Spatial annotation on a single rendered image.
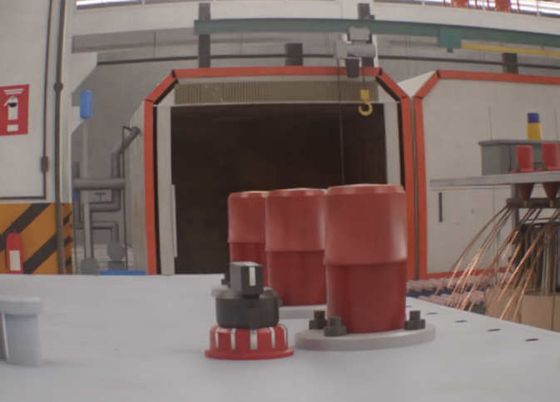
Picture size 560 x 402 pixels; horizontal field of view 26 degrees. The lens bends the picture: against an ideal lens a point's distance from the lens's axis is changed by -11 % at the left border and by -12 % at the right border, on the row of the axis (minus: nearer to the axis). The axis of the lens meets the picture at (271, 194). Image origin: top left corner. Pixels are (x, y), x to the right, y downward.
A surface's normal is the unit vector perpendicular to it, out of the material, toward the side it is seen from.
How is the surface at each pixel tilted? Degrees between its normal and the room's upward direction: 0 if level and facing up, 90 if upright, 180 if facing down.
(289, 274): 90
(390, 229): 89
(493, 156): 88
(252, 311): 90
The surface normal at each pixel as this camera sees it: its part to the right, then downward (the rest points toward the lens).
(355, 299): -0.38, 0.02
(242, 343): -0.16, -0.03
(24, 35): 0.15, 0.00
